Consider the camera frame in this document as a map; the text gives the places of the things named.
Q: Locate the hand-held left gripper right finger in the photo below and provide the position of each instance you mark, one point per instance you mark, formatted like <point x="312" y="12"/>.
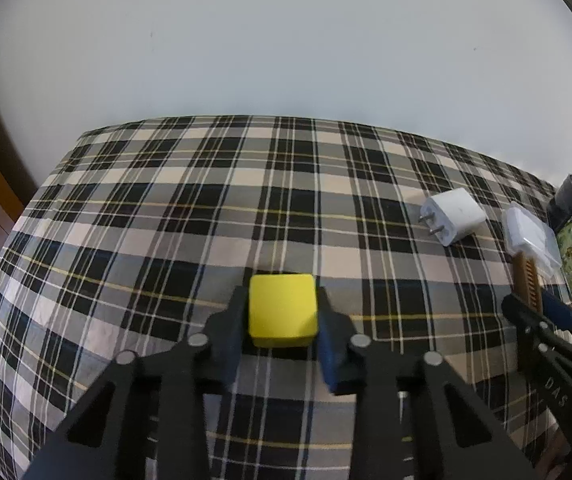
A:
<point x="328" y="355"/>

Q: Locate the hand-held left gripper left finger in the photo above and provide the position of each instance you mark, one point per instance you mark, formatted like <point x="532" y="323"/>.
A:
<point x="231" y="355"/>

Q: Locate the wooden comb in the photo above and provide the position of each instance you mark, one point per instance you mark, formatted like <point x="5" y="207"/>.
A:
<point x="526" y="280"/>

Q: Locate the yellow cube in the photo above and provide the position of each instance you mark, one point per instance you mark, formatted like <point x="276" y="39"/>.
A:
<point x="281" y="310"/>

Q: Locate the clear plastic box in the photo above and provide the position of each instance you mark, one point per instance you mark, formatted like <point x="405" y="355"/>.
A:
<point x="528" y="232"/>

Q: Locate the white charger plug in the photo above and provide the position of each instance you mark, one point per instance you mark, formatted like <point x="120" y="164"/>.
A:
<point x="458" y="212"/>

